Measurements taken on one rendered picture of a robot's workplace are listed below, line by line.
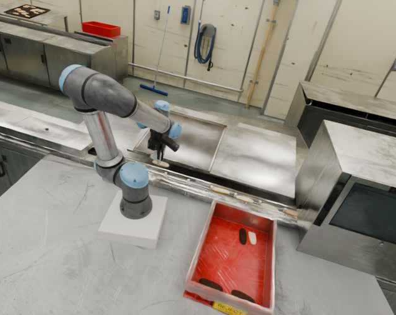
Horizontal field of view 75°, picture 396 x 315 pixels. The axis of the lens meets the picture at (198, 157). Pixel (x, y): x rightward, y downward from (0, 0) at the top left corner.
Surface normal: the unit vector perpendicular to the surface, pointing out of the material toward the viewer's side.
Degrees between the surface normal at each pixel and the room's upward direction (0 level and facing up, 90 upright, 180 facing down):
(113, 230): 4
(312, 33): 90
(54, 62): 90
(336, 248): 90
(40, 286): 0
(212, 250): 0
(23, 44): 90
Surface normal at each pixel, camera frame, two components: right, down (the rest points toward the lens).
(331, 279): 0.16, -0.82
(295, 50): -0.26, 0.50
